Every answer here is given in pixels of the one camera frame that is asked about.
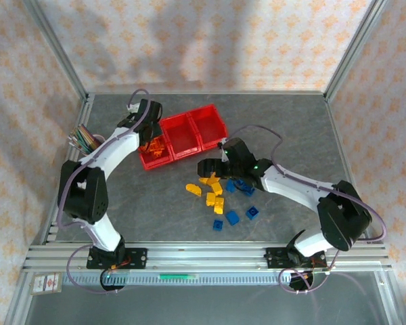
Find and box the orange lattice lego piece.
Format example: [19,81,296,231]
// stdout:
[148,137,166,160]

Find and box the green label strip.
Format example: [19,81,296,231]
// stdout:
[158,273,200,280]

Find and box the red and white card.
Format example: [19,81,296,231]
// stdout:
[29,272,63,297]

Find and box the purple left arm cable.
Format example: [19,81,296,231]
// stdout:
[56,88,156,295]

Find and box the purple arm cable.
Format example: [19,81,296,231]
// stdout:
[226,125,389,295]
[56,88,156,295]

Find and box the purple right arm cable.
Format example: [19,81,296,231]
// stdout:
[226,125,389,295]

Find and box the aluminium table end rail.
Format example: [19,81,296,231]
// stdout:
[86,89,328,97]

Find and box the aluminium table side rail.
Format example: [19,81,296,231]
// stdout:
[3,94,96,325]
[323,94,406,325]

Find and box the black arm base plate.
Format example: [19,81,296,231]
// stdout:
[86,247,148,271]
[265,246,330,272]

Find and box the aluminium mounting rail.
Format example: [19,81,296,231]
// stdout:
[22,240,392,274]

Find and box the grey slotted cable duct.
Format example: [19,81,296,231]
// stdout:
[62,272,294,286]

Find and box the black round cable port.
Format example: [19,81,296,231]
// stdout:
[99,269,127,293]
[289,270,315,293]

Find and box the aluminium frame post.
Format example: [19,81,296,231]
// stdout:
[22,0,91,102]
[323,0,392,102]

